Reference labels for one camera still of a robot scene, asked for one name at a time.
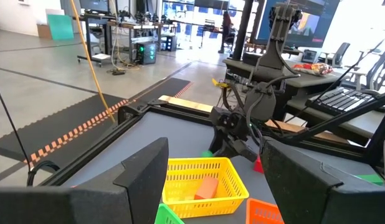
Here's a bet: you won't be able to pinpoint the orange plastic basket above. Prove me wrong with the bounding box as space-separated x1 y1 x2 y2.
245 198 285 224

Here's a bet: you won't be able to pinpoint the black column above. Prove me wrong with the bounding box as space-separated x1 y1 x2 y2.
232 0 254 62

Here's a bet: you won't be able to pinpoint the workbench with equipment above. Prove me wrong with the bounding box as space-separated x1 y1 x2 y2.
75 9 179 68

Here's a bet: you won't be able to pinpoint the computer tower green lights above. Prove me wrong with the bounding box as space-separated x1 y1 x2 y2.
135 42 157 65

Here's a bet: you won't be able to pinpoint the black coiled cable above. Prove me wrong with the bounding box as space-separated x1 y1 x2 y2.
0 79 61 187

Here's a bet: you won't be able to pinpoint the red wooden block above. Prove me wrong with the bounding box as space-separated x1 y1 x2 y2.
253 154 264 174

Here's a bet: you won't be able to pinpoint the wooden base board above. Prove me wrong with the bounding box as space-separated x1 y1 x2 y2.
158 95 349 144

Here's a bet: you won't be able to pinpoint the green plastic basket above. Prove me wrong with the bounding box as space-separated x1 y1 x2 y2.
154 203 184 224

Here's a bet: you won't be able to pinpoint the person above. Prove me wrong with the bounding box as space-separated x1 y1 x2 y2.
217 11 234 54

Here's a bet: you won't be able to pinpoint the yellow tag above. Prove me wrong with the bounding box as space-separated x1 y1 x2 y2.
211 78 230 89

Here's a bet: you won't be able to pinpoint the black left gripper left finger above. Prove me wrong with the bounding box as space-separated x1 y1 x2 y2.
0 137 169 224

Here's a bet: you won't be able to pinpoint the orange wooden block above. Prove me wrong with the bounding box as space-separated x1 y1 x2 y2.
194 176 219 200

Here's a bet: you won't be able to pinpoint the black computer keyboard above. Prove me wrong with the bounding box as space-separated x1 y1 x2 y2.
306 86 376 117

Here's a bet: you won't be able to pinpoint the dark desktop monitor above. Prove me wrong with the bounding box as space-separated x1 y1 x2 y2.
79 0 110 13

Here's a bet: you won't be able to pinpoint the yellow hanging cable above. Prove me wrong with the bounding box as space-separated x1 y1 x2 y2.
70 0 116 123

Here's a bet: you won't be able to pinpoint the yellow plastic basket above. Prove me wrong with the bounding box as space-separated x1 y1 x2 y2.
161 157 250 219

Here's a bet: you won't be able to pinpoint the large wall monitor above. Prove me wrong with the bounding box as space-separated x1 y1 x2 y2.
256 0 340 49

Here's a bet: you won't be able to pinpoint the green board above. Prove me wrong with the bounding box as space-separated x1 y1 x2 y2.
47 14 75 41

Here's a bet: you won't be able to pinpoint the black frame strut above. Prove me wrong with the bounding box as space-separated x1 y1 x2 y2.
290 91 385 141

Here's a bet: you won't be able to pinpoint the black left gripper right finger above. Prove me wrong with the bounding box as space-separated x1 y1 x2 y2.
260 136 385 224

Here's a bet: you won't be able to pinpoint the black floor mat orange stripes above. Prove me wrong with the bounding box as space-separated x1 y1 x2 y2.
0 77 193 170

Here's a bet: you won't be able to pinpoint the grey office chair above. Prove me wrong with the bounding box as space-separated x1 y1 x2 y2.
318 42 351 68
345 49 385 94

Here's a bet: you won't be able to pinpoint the small tablet screen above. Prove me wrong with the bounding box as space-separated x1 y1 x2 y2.
301 49 320 64

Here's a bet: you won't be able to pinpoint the colourful snack bag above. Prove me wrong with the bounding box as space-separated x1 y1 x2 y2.
292 62 334 77

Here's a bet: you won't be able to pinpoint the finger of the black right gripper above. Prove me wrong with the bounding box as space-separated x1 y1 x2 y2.
232 139 259 163
209 130 231 158

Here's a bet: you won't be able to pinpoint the cardboard box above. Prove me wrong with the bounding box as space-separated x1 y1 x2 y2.
36 24 53 40

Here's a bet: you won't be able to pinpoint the black table frame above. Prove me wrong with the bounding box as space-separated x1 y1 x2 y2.
39 98 385 187

